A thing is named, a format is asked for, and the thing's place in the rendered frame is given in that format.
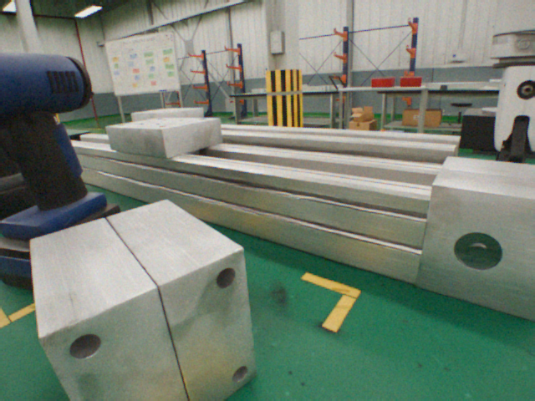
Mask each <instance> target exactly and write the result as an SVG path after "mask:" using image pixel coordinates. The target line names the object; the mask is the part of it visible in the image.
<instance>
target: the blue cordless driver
mask: <svg viewBox="0 0 535 401"><path fill-rule="evenodd" d="M91 94H92V84H91V80H90V76H89V73H88V71H87V69H86V68H85V66H83V64H82V63H81V62H80V61H78V59H76V58H72V57H68V56H63V55H60V54H50V53H20V52H3V51H0V149H1V151H2V153H3V154H4V156H5V158H6V160H8V161H15V162H16V164H17V166H18V168H19V171H20V173H21V175H22V177H23V179H24V181H25V183H26V185H27V187H28V189H29V191H30V193H31V195H32V197H33V199H34V201H35V203H36V205H35V206H33V207H31V208H28V209H27V210H25V211H21V212H19V213H17V214H15V215H13V216H9V217H8V218H6V219H3V220H2V221H0V230H1V232H2V234H3V235H4V236H3V237H1V238H0V278H1V280H2V282H3V283H5V284H6V285H9V286H12V287H20V288H24V289H28V290H32V291H33V273H32V262H31V252H30V240H32V239H34V238H37V237H40V236H45V235H48V234H51V233H54V232H57V231H62V230H65V229H68V228H71V227H74V226H79V225H82V224H85V223H88V222H91V221H96V220H98V219H102V218H105V219H106V217H108V216H112V215H116V214H119V213H121V210H120V207H119V206H118V205H117V204H107V200H106V197H105V195H104V193H99V192H88V191H87V188H86V186H85V184H84V182H83V180H82V177H81V175H82V173H83V168H82V166H81V164H80V162H79V158H78V156H77V155H76V152H75V150H74V147H73V145H72V142H71V140H70V138H69V134H68V132H67V130H66V128H65V125H64V124H60V122H56V120H55V118H54V114H62V113H68V112H72V111H74V110H76V109H82V108H83V107H85V106H86V105H87V104H88V102H89V100H90V98H91Z"/></svg>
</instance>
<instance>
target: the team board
mask: <svg viewBox="0 0 535 401"><path fill-rule="evenodd" d="M104 45H105V49H106V54H107V59H108V63H109V67H110V75H111V79H112V84H113V88H114V92H115V96H116V97H117V96H118V100H119V105H120V112H121V117H122V121H123V124H125V116H124V111H123V107H122V103H121V98H120V96H124V95H132V94H150V93H160V92H171V91H178V92H179V98H180V104H181V109H184V105H183V99H182V93H181V79H180V73H179V66H178V60H177V53H176V41H175V34H174V31H167V32H162V33H152V34H147V35H141V36H136V37H132V38H122V39H117V40H112V41H106V42H104Z"/></svg>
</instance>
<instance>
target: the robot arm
mask: <svg viewBox="0 0 535 401"><path fill-rule="evenodd" d="M490 59H499V63H494V64H493V65H492V67H493V68H496V69H503V72H502V81H501V87H500V93H499V98H498V104H497V108H483V109H481V112H482V113H483V114H491V115H496V123H495V148H496V149H497V157H496V161H501V162H509V163H518V164H525V160H526V156H527V148H528V146H529V147H530V149H531V151H532V152H533V153H534V154H535V0H497V11H496V18H495V24H494V30H493V36H492V48H491V54H490Z"/></svg>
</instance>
